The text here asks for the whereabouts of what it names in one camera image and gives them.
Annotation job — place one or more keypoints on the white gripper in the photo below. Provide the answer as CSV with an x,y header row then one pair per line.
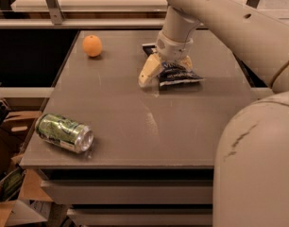
x,y
173,50

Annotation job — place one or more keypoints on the blue chip bag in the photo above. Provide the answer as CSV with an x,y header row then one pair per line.
x,y
173,72

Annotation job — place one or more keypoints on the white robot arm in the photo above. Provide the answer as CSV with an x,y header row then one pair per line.
x,y
251,165

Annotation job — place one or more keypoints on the green soda can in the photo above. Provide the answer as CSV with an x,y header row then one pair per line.
x,y
64,132

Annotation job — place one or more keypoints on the orange fruit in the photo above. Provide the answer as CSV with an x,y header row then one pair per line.
x,y
92,46

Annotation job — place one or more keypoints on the upper grey drawer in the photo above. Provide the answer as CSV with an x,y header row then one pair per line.
x,y
129,192

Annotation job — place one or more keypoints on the grey drawer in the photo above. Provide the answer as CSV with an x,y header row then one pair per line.
x,y
129,192
141,217

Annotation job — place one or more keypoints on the lower grey drawer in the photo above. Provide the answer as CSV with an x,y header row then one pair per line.
x,y
141,217

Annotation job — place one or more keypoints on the cardboard box left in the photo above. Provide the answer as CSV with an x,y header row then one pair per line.
x,y
21,199

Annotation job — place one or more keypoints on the grey metal rail frame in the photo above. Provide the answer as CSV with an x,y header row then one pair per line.
x,y
82,14

